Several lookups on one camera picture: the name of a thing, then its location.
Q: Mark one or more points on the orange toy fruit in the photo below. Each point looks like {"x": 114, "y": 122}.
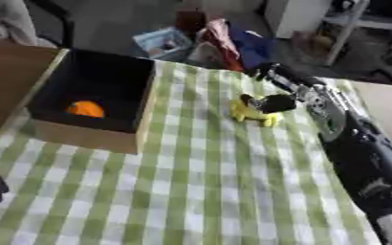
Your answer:
{"x": 85, "y": 108}

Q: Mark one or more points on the black chair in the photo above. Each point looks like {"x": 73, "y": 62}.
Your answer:
{"x": 60, "y": 22}

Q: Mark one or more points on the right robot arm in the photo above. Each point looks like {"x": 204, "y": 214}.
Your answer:
{"x": 361, "y": 153}

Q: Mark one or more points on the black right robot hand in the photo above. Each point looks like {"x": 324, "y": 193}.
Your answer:
{"x": 283, "y": 81}

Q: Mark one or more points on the white shelf frame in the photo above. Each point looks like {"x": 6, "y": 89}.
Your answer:
{"x": 355, "y": 28}

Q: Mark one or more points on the pale blue box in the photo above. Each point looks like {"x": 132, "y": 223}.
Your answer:
{"x": 163, "y": 43}

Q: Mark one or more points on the white cabinet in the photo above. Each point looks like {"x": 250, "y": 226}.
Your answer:
{"x": 294, "y": 16}

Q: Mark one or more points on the pile of coloured cloths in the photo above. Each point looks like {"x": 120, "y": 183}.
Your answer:
{"x": 233, "y": 41}

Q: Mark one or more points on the cardboard box with black inside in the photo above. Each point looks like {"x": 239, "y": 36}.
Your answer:
{"x": 93, "y": 95}

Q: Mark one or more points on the person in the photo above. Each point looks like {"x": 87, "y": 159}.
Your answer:
{"x": 7, "y": 19}

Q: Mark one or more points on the yellow soft toy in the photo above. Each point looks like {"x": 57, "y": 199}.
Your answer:
{"x": 248, "y": 111}

